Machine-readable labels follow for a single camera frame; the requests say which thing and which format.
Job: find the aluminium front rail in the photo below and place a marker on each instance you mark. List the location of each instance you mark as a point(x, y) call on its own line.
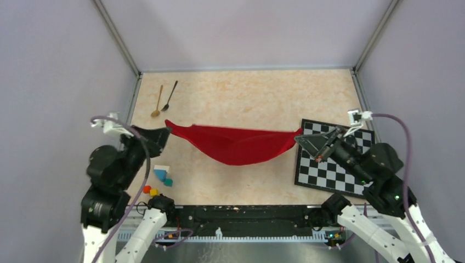
point(170, 235)

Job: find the yellow cube block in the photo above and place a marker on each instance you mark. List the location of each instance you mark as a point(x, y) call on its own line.
point(153, 192)

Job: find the red cloth napkin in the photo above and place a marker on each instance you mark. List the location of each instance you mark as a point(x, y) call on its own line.
point(236, 146)

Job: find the teal cube block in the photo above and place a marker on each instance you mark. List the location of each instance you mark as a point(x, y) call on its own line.
point(168, 182)

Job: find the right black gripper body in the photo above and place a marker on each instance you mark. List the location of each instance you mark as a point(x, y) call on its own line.
point(340, 149)

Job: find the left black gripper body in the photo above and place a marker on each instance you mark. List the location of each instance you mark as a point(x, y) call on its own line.
point(135, 147)

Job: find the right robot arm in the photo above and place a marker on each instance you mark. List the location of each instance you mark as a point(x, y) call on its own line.
point(388, 193)

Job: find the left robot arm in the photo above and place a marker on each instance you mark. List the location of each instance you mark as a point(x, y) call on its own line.
point(106, 204)

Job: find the gold spoon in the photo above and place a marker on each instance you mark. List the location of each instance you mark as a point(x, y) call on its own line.
point(157, 111)

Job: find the orange round block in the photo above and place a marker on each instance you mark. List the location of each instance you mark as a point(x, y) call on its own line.
point(147, 189)

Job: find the black white checkerboard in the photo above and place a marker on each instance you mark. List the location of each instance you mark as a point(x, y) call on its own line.
point(329, 176)

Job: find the black fork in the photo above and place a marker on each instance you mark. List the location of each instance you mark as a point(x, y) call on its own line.
point(166, 106)

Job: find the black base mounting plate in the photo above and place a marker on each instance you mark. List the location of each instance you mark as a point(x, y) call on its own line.
point(249, 220)

